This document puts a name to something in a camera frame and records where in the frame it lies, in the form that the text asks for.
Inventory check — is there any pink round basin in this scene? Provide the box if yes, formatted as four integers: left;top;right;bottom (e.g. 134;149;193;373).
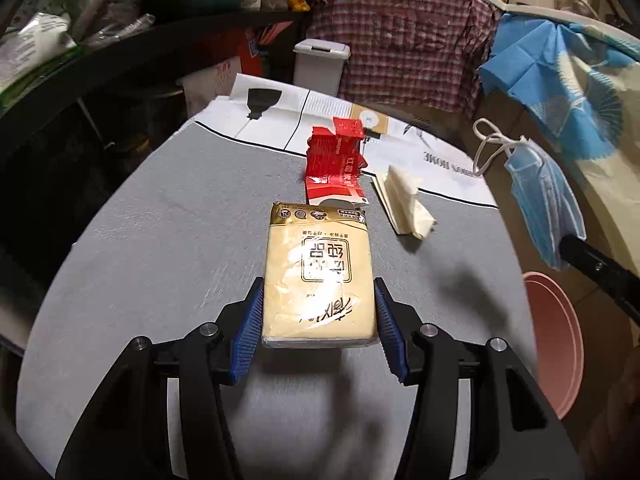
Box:
523;272;585;419

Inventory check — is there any red plaid shirt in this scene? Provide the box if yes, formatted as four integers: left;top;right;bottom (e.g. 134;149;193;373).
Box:
307;0;501;116

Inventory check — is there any black metal shelf rack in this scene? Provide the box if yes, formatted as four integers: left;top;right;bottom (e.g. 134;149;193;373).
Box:
1;0;310;288

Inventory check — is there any cream paper napkin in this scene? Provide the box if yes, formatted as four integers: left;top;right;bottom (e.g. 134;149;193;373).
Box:
374;165;436;240

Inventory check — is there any cream counter cover cloth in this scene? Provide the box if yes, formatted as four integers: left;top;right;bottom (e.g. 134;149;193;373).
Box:
575;47;639;271

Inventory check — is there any beige tissue pack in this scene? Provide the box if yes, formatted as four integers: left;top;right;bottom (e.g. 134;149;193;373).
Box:
262;203;378;349

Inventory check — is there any red orange plastic bag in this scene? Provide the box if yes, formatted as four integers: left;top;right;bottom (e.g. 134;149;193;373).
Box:
179;27;296;116

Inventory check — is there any red torn carton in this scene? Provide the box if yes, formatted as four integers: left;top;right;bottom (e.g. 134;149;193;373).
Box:
304;117;368;206

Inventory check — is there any light blue surgical mask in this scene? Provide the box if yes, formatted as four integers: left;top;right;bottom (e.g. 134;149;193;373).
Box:
472;118;587;271

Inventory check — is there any person's right hand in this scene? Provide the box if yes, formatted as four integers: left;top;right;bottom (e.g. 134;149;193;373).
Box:
579;346;639;479

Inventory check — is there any white plastic trash bin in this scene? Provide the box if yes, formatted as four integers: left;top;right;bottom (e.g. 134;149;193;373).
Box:
293;38;350;96

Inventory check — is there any blue patterned cloth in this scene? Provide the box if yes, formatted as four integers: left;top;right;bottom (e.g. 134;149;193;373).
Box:
478;13;639;165

